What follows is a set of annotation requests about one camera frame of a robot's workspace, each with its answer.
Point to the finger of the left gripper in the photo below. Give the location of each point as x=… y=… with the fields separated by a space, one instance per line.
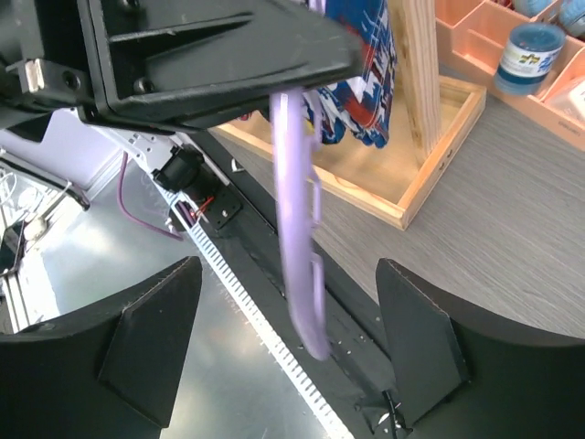
x=183 y=66

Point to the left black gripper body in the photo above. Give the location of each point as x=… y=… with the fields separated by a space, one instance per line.
x=50 y=60

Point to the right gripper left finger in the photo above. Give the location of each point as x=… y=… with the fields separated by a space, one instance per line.
x=110 y=369

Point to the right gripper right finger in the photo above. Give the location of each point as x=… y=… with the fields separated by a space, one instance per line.
x=463 y=371

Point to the lilac plastic hanger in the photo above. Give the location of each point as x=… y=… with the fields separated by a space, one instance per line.
x=298 y=191

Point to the blue patterned garment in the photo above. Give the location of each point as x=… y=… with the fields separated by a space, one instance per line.
x=361 y=105

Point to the wooden clothes rack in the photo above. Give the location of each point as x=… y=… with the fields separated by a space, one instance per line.
x=431 y=115

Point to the orange file organizer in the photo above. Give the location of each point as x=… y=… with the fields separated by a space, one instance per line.
x=471 y=39

